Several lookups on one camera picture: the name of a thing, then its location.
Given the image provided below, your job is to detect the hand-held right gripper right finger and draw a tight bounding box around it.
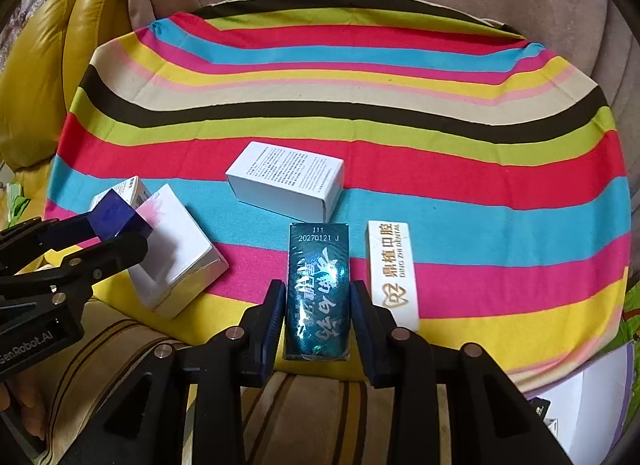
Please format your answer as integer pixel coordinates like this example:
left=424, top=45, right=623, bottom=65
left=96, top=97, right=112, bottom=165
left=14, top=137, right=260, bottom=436
left=351, top=280, right=576, bottom=465

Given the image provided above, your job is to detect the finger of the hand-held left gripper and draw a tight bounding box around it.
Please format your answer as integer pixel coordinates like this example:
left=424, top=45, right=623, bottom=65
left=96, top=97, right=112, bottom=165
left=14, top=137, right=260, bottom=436
left=0, top=232, right=149, bottom=308
left=0, top=212, right=101, bottom=271

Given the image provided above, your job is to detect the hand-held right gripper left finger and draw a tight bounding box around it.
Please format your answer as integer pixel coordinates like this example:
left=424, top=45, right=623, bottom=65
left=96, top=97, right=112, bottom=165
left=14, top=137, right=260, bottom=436
left=60, top=279, right=286, bottom=465

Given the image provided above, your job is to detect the small blue and white box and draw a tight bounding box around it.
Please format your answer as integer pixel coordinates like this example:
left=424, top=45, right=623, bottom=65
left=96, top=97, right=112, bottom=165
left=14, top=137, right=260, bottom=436
left=90, top=176, right=153, bottom=241

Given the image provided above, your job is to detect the teal glossy box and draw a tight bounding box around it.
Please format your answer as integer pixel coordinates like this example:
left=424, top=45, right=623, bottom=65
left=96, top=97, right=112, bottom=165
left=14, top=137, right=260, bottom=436
left=282, top=221, right=351, bottom=362

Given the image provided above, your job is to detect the large white cardboard box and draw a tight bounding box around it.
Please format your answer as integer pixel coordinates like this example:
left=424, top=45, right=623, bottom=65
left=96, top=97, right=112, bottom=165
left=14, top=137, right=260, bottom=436
left=127, top=184, right=230, bottom=320

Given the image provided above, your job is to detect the purple cardboard storage box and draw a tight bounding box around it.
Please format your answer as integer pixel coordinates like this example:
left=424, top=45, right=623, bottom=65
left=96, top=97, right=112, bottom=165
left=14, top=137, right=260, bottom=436
left=520, top=340, right=636, bottom=465

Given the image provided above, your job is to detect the person's left hand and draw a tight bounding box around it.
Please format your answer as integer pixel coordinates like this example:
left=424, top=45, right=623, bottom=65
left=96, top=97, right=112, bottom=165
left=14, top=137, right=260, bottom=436
left=0, top=375, right=50, bottom=448

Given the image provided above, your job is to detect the white box with gold print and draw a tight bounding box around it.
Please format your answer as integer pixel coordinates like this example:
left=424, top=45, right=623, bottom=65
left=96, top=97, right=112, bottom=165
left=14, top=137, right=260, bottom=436
left=367, top=219, right=421, bottom=333

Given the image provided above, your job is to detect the brown striped plush blanket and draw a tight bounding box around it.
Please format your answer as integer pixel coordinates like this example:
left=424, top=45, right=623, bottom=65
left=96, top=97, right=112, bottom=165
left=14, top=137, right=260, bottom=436
left=30, top=295, right=451, bottom=465

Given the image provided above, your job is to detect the white rectangular box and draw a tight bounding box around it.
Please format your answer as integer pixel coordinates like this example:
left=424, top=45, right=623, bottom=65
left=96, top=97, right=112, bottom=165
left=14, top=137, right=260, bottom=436
left=225, top=141, right=346, bottom=220

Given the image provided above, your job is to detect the yellow leather cushion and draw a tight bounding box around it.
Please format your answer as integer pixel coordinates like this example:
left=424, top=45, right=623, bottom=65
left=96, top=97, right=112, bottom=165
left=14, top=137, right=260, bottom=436
left=0, top=0, right=132, bottom=173

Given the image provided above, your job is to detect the rainbow striped cloth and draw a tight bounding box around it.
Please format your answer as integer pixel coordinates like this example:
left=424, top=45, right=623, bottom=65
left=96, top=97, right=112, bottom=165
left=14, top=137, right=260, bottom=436
left=44, top=0, right=632, bottom=391

